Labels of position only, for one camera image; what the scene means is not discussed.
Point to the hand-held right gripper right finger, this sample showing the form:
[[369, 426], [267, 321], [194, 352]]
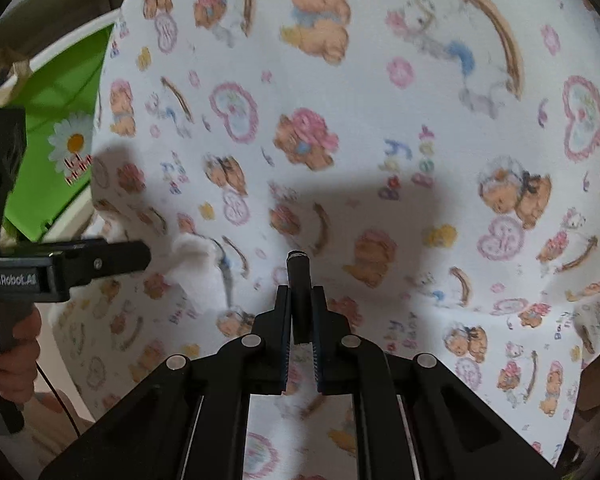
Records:
[[319, 350]]

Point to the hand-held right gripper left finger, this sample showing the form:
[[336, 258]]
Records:
[[283, 340]]

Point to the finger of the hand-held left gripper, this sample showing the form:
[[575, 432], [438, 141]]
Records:
[[110, 260]]

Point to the black cylinder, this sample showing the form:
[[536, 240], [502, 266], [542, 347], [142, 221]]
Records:
[[298, 290]]

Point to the white tissue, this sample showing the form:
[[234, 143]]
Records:
[[200, 275]]

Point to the person's left hand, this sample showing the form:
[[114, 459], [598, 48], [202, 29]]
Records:
[[20, 360]]

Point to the white shelf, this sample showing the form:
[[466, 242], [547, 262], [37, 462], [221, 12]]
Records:
[[65, 20]]

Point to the bear printed white cloth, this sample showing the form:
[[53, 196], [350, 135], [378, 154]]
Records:
[[380, 85]]

